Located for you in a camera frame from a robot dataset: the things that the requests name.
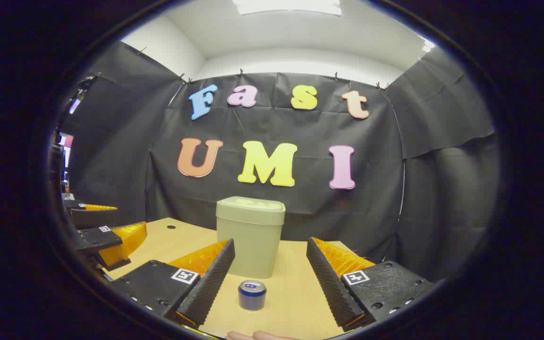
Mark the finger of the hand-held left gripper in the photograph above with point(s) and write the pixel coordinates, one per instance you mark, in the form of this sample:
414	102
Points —
99	237
95	219

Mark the wooden desktop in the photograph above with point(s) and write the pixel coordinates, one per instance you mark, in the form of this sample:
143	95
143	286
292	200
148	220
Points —
291	293

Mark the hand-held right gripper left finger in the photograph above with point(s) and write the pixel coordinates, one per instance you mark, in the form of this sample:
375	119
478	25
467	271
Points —
210	283

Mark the green desktop garbage bin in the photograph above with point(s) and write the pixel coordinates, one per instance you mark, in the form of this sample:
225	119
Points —
253	236

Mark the blue pop can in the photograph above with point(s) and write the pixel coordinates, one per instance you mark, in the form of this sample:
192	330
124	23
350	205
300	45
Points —
252	297

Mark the computer monitor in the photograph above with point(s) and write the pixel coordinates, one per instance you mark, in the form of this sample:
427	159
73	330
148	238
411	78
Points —
67	151

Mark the black backdrop cloth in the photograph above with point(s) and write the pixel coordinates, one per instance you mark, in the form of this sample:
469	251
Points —
376	198

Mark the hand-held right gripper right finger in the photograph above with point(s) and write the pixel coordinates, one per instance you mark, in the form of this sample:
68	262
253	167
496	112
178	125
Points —
331	288

